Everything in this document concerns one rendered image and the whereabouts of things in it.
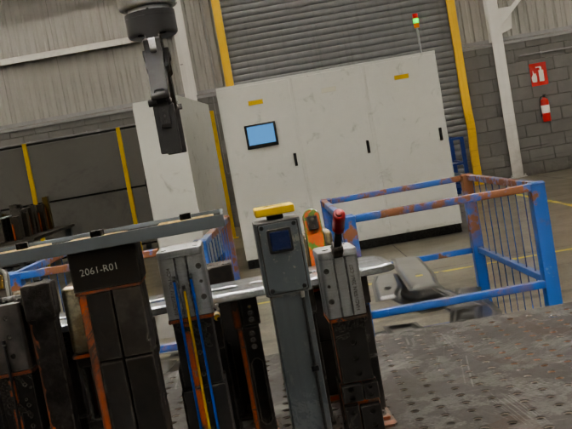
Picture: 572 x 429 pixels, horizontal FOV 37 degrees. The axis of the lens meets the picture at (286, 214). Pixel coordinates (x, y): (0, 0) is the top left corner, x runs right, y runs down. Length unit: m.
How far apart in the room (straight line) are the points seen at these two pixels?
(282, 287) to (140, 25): 0.44
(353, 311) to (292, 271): 0.22
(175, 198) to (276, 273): 8.13
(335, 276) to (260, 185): 7.91
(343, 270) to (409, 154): 8.04
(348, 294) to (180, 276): 0.28
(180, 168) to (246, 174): 0.72
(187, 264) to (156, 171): 8.00
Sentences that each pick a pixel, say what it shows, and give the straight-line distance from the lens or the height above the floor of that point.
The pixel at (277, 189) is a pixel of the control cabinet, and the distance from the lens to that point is 9.36.
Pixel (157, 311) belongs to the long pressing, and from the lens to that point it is 1.57.
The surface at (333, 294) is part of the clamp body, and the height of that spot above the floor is 0.99.
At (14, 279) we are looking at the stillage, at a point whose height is 0.92.
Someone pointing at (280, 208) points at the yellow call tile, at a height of 1.16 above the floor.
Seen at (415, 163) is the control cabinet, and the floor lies 0.84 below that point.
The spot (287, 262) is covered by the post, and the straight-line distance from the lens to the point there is 1.28.
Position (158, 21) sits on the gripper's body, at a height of 1.46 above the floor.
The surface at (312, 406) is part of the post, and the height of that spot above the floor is 0.85.
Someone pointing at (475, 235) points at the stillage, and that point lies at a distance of 4.56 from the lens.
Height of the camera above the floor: 1.24
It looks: 4 degrees down
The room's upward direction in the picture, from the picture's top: 10 degrees counter-clockwise
